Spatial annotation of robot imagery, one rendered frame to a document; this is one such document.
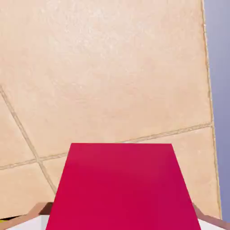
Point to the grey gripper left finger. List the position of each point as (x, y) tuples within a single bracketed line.
[(36, 221)]

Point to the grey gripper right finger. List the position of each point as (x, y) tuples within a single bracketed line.
[(210, 223)]

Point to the small red cube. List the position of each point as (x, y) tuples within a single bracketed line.
[(118, 188)]

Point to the small yellow cube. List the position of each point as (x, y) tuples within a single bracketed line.
[(7, 219)]

